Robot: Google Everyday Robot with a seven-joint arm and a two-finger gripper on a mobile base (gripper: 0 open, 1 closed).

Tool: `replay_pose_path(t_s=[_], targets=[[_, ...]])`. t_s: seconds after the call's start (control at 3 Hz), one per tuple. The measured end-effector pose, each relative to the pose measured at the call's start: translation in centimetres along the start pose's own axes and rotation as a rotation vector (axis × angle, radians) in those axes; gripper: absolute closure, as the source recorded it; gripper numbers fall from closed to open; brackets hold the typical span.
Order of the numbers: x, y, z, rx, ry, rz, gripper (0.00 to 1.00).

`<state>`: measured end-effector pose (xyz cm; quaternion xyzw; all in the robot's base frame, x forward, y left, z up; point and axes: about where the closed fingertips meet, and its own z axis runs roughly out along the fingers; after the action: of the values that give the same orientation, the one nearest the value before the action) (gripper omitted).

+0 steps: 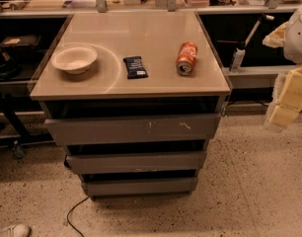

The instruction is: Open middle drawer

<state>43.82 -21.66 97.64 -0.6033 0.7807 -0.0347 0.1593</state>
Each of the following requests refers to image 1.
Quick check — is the white paper bowl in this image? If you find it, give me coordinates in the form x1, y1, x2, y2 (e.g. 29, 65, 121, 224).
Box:
51, 45, 98, 74

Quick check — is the grey drawer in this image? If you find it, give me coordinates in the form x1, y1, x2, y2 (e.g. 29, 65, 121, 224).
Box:
45, 114, 221, 145
81, 177, 198, 197
66, 151, 206, 174

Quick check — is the white shoe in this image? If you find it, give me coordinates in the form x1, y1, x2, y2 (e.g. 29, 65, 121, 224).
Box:
0, 224, 31, 237

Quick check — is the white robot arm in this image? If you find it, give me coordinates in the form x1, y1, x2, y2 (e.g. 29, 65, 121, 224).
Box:
263, 4, 302, 132

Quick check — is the black office chair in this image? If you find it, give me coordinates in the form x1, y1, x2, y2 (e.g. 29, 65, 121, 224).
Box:
0, 23, 53, 160

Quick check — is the dark blue snack packet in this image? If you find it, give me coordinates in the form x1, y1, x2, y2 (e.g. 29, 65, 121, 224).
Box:
123, 56, 148, 79

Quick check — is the black floor cable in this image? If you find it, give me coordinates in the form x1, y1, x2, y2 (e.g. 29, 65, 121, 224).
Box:
65, 195, 92, 237

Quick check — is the grey top drawer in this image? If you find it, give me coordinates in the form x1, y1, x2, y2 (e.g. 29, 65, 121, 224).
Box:
45, 114, 221, 145

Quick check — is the grey bottom drawer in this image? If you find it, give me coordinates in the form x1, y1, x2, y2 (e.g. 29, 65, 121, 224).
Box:
81, 177, 198, 197

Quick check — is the orange soda can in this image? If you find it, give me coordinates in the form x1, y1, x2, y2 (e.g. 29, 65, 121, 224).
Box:
176, 41, 197, 76

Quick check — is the white bottle with rod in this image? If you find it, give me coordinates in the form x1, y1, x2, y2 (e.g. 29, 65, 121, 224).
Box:
229, 14, 274, 72

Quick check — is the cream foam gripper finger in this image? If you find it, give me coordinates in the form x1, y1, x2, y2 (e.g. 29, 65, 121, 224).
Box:
263, 23, 287, 48
264, 66, 302, 132

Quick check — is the grey drawer cabinet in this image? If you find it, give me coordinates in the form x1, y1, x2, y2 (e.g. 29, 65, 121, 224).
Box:
30, 10, 232, 201

